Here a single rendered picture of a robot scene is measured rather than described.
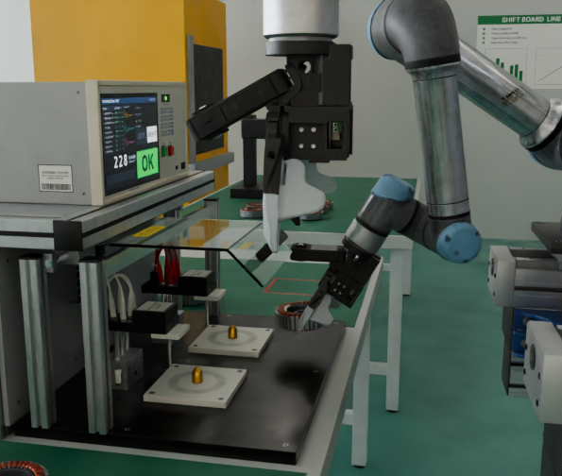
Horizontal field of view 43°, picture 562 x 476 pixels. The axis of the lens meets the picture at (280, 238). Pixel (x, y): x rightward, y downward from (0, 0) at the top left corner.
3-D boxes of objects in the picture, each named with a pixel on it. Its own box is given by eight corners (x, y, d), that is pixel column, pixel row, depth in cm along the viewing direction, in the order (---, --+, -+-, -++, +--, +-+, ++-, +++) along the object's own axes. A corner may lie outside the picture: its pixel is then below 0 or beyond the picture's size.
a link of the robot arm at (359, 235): (352, 220, 141) (357, 213, 148) (341, 240, 142) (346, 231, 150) (385, 241, 140) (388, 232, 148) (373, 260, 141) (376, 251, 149)
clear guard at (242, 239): (292, 253, 134) (292, 222, 133) (263, 287, 111) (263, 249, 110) (127, 246, 141) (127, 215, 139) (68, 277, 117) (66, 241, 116)
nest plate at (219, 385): (247, 375, 138) (246, 368, 137) (226, 408, 123) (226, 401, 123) (173, 369, 140) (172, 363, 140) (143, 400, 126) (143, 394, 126)
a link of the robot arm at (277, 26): (255, -8, 68) (271, 3, 76) (256, 42, 69) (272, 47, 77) (334, -9, 67) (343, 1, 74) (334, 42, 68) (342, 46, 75)
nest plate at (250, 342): (274, 333, 161) (274, 328, 160) (258, 358, 146) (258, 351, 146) (209, 329, 164) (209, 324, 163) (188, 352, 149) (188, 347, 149)
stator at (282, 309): (332, 316, 155) (332, 299, 155) (325, 332, 144) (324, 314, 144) (281, 315, 157) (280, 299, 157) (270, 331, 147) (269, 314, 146)
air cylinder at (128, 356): (144, 374, 138) (143, 347, 137) (127, 390, 131) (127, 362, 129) (119, 372, 139) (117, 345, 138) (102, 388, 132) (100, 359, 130)
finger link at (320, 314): (320, 342, 141) (344, 302, 144) (295, 326, 142) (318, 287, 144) (318, 344, 144) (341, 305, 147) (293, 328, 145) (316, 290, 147)
